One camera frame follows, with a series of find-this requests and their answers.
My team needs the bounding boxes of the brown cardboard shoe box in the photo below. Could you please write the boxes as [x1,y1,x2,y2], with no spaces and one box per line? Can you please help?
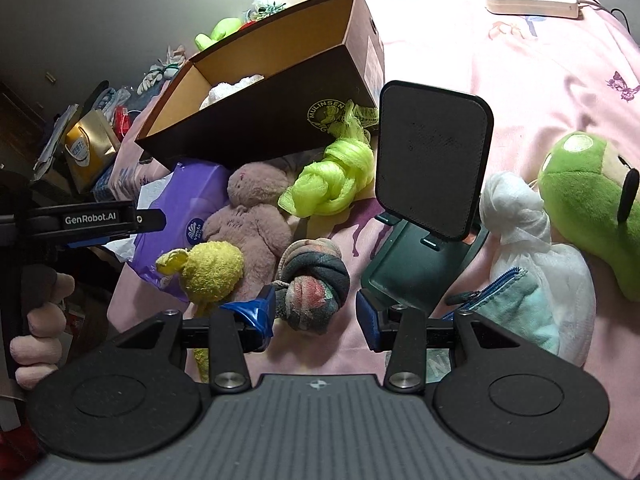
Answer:
[134,0,386,171]

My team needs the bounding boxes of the light blue zip pouch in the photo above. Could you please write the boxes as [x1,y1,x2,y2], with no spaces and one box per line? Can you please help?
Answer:
[445,266,561,356]

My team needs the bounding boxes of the multicoloured knotted cloth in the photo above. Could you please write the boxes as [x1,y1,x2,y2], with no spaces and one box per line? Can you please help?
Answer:
[274,238,351,335]

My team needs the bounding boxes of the pink plush bunny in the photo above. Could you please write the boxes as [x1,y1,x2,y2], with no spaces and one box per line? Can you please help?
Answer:
[202,162,296,303]

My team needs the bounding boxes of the clear plastic bags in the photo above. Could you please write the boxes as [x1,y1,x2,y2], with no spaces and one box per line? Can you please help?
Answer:
[92,85,132,121]

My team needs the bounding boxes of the white fluffy toy green trim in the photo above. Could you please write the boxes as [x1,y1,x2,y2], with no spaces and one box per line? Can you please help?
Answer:
[242,0,288,23]

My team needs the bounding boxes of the neon green knotted cloth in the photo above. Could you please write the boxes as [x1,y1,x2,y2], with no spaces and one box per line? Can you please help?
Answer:
[277,101,379,218]

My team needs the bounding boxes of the purple tissue pack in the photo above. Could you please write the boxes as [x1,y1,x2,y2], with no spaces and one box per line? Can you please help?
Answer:
[122,159,236,301]

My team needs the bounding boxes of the light green plush toy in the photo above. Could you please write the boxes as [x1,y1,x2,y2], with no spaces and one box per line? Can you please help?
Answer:
[195,17,243,51]

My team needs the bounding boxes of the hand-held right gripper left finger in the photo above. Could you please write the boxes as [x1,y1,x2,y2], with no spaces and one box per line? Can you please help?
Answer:
[97,285,277,395]

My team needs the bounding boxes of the gold paper bag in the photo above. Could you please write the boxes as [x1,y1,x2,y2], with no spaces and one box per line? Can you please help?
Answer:
[65,110,121,193]

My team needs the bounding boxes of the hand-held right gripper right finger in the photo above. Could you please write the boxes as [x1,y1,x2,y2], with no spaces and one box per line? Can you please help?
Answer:
[355,290,526,394]

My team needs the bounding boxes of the white plush toy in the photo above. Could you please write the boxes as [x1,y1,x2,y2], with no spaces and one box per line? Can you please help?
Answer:
[199,74,265,111]

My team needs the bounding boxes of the white pink knotted cloth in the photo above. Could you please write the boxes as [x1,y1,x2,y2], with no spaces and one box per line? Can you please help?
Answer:
[137,45,188,95]

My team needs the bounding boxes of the stack of papers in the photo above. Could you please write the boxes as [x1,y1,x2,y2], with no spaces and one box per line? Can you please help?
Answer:
[32,104,81,176]

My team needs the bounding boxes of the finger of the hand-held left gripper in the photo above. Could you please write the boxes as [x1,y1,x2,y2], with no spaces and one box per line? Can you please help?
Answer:
[65,207,167,251]

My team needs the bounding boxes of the black cable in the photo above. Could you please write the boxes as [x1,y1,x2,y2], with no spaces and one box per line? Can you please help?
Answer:
[565,0,640,38]

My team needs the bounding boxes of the person's left hand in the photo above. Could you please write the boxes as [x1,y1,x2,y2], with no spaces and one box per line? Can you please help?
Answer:
[9,264,77,392]

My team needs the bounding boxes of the green plush toy black ears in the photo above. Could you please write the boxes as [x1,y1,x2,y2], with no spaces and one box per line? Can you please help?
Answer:
[537,131,640,302]

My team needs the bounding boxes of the green folding phone stand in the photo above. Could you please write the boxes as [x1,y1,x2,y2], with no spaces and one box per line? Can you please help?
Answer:
[359,80,495,318]

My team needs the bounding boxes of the yellow plush toy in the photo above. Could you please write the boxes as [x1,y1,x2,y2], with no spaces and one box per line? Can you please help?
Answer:
[156,241,246,383]

